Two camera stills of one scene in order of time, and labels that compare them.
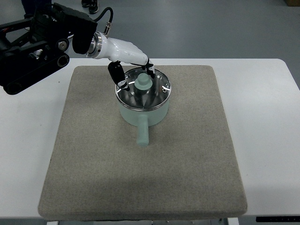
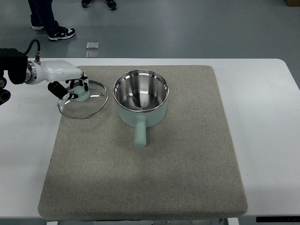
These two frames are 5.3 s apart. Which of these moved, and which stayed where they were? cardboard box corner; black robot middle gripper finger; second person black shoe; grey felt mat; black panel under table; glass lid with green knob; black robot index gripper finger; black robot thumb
Moved: black robot index gripper finger; black robot thumb; black robot middle gripper finger; glass lid with green knob
Stayed: cardboard box corner; grey felt mat; black panel under table; second person black shoe
